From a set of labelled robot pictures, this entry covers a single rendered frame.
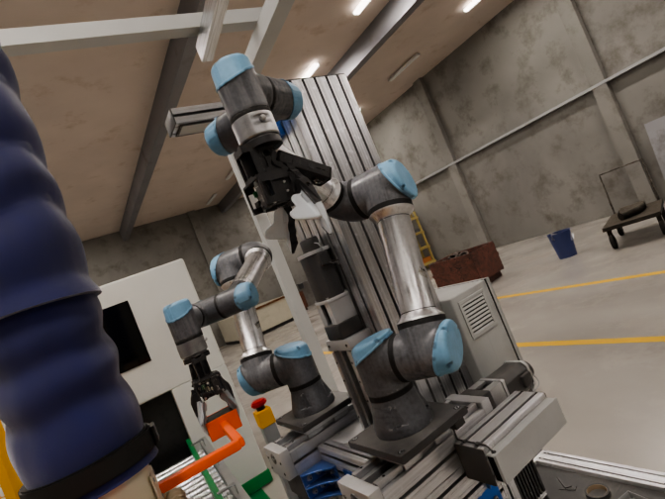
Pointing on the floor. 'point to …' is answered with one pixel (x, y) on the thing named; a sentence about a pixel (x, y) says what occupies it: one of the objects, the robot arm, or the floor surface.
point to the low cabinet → (276, 311)
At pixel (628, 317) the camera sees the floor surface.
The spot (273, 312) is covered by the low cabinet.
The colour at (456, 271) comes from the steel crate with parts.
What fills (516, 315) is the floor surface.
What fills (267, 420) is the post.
